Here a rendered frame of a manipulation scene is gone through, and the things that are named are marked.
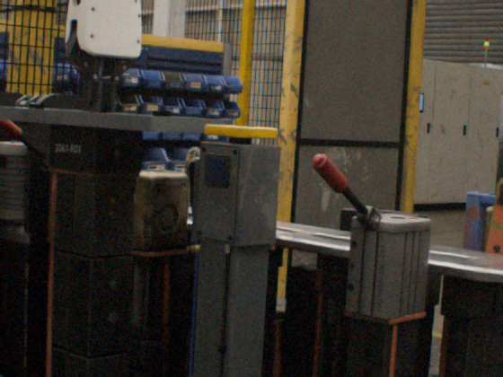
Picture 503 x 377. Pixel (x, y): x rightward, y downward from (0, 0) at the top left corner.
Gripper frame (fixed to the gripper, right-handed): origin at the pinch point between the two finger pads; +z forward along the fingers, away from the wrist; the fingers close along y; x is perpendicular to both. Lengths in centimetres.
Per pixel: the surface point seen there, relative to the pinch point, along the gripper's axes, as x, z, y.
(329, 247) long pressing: -22.3, 18.8, 22.9
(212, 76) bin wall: 207, -14, 256
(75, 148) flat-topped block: -0.4, 6.9, -4.1
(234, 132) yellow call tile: -27.6, 3.4, -4.5
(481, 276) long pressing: -46, 19, 22
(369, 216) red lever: -37.2, 12.3, 9.0
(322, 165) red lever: -36.6, 6.4, -0.4
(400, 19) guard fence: 168, -52, 356
